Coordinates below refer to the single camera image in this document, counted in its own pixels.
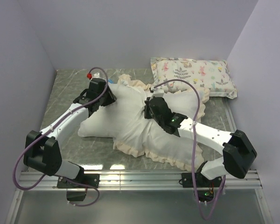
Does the grey pillowcase with cream ruffle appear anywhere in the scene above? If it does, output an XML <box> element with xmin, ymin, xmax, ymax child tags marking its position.
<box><xmin>113</xmin><ymin>87</ymin><xmax>210</xmax><ymax>171</ymax></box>

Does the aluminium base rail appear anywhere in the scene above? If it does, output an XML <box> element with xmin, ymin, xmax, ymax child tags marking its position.
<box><xmin>17</xmin><ymin>168</ymin><xmax>273</xmax><ymax>224</ymax></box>

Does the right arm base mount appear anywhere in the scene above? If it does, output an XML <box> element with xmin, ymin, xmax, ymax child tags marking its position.
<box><xmin>181</xmin><ymin>171</ymin><xmax>224</xmax><ymax>203</ymax></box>

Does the animal print pillow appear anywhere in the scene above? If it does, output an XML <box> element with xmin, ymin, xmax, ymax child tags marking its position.
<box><xmin>150</xmin><ymin>57</ymin><xmax>238</xmax><ymax>99</ymax></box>

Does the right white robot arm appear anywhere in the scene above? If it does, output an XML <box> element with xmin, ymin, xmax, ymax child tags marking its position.
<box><xmin>145</xmin><ymin>97</ymin><xmax>257</xmax><ymax>187</ymax></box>

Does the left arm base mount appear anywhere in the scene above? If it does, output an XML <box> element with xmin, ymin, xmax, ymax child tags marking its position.
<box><xmin>56</xmin><ymin>174</ymin><xmax>100</xmax><ymax>207</ymax></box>

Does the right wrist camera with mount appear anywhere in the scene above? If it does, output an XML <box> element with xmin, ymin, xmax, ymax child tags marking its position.
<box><xmin>151</xmin><ymin>89</ymin><xmax>164</xmax><ymax>98</ymax></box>

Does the white pillow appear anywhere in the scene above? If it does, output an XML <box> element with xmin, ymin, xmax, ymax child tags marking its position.
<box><xmin>78</xmin><ymin>84</ymin><xmax>154</xmax><ymax>138</ymax></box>

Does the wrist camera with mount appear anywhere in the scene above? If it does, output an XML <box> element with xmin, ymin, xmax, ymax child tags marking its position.
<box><xmin>86</xmin><ymin>72</ymin><xmax>103</xmax><ymax>80</ymax></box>
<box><xmin>151</xmin><ymin>89</ymin><xmax>164</xmax><ymax>98</ymax></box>

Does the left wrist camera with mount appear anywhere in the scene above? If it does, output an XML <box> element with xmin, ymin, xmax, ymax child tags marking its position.
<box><xmin>86</xmin><ymin>72</ymin><xmax>103</xmax><ymax>80</ymax></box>

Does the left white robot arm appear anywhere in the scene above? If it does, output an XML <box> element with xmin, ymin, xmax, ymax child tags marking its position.
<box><xmin>23</xmin><ymin>78</ymin><xmax>116</xmax><ymax>188</ymax></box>

